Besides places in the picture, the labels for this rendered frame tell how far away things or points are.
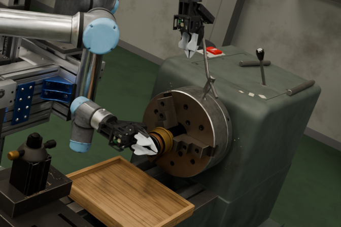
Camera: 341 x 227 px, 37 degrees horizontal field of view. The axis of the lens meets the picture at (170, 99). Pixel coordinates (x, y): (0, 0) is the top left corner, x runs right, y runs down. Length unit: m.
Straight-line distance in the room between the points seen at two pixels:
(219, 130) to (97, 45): 0.50
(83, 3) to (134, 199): 0.85
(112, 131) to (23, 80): 0.49
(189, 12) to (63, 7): 0.60
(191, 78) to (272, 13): 3.31
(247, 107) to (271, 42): 3.41
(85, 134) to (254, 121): 0.59
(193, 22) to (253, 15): 3.53
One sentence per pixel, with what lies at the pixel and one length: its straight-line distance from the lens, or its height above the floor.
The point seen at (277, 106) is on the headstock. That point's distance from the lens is 1.90.
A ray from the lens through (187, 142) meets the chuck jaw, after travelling 1.72.
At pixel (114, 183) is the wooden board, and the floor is 0.88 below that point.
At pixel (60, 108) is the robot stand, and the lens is 2.21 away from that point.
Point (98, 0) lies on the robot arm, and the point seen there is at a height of 1.35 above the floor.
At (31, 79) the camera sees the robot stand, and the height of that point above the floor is 1.03.
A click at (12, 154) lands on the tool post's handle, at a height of 1.14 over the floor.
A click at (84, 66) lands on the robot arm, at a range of 1.84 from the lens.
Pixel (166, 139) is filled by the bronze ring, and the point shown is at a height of 1.11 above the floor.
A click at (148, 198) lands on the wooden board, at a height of 0.88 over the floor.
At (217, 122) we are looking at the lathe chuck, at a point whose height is 1.18.
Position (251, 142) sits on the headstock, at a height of 1.12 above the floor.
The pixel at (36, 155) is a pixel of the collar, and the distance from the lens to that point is 1.38.
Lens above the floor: 1.86
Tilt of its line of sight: 22 degrees down
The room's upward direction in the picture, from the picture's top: 17 degrees clockwise
